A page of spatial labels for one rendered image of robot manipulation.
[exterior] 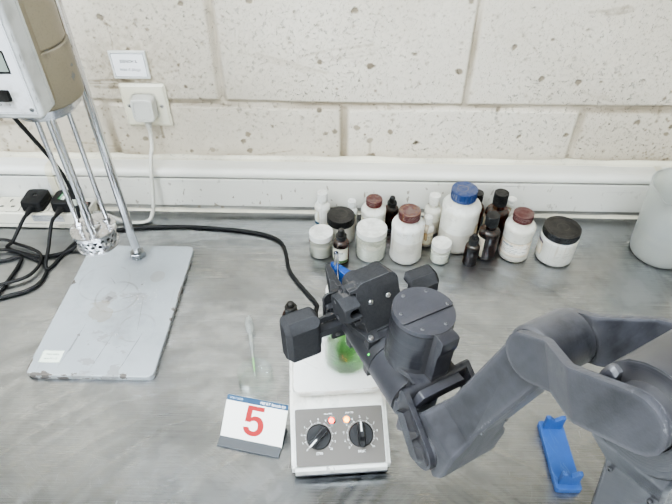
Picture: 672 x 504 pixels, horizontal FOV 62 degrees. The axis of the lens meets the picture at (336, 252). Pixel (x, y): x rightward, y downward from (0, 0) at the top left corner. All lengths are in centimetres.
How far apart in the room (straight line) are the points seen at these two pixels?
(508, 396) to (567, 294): 67
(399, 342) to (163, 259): 68
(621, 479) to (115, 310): 83
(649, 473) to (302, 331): 35
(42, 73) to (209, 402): 49
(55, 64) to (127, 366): 45
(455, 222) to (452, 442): 61
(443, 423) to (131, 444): 51
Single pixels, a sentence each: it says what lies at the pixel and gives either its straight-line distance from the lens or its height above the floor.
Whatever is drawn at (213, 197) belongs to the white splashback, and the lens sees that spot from 117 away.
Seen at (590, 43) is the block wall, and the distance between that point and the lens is 111.
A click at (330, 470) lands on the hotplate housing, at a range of 79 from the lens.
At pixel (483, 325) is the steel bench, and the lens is 98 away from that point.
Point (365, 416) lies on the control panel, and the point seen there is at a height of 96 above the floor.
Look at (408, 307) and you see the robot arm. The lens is 50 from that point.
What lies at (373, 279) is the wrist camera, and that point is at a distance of 55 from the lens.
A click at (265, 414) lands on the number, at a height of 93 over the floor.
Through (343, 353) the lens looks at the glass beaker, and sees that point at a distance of 74.
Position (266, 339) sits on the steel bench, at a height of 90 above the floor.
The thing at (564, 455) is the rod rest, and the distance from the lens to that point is 87.
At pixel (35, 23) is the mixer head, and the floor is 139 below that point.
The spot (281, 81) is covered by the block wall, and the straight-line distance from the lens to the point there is 107.
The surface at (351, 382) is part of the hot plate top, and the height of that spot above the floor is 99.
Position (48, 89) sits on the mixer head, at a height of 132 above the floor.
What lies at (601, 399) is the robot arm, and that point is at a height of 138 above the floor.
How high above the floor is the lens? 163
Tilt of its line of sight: 42 degrees down
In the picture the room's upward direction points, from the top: straight up
